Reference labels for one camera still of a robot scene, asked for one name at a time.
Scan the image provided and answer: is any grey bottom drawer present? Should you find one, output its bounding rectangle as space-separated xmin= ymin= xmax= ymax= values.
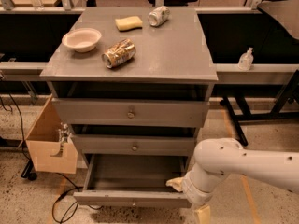
xmin=74 ymin=154 xmax=191 ymax=208

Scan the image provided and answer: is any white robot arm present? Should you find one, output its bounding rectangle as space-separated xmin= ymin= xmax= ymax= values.
xmin=166 ymin=138 xmax=299 ymax=224

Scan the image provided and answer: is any wooden side box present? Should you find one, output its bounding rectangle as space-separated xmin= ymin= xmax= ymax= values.
xmin=25 ymin=96 xmax=78 ymax=174

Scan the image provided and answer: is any white paper bowl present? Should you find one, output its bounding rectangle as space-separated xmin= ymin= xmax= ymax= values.
xmin=62 ymin=28 xmax=102 ymax=53

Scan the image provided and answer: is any black floor cable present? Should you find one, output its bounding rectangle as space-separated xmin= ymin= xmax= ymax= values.
xmin=50 ymin=171 xmax=104 ymax=224

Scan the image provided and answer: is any yellow sponge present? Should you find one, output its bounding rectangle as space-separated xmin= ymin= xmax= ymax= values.
xmin=115 ymin=16 xmax=143 ymax=31

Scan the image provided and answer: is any grey drawer cabinet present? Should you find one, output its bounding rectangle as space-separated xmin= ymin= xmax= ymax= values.
xmin=39 ymin=6 xmax=219 ymax=161

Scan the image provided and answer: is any clear sanitizer pump bottle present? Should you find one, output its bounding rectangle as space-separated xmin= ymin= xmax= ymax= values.
xmin=238 ymin=48 xmax=253 ymax=71

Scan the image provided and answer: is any black table leg frame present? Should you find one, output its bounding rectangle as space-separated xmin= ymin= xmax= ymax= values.
xmin=220 ymin=70 xmax=299 ymax=146

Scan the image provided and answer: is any grey top drawer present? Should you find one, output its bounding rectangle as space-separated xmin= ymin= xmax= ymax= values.
xmin=52 ymin=98 xmax=209 ymax=128

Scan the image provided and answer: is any dark desk top corner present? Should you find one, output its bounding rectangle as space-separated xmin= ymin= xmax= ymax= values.
xmin=258 ymin=0 xmax=299 ymax=40

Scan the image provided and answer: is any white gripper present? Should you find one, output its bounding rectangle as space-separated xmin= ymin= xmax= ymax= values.
xmin=165 ymin=166 xmax=215 ymax=224

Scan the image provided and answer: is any grey drawer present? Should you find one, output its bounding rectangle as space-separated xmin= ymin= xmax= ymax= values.
xmin=74 ymin=154 xmax=191 ymax=208
xmin=52 ymin=98 xmax=209 ymax=128
xmin=71 ymin=124 xmax=196 ymax=156

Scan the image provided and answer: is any silver soda can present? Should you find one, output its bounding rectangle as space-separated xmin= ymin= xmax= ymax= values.
xmin=148 ymin=6 xmax=170 ymax=27

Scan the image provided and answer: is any grey middle drawer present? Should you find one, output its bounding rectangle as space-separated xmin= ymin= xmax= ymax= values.
xmin=71 ymin=124 xmax=196 ymax=156

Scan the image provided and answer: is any gold crushed soda can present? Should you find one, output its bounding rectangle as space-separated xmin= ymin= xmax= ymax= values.
xmin=102 ymin=38 xmax=136 ymax=69

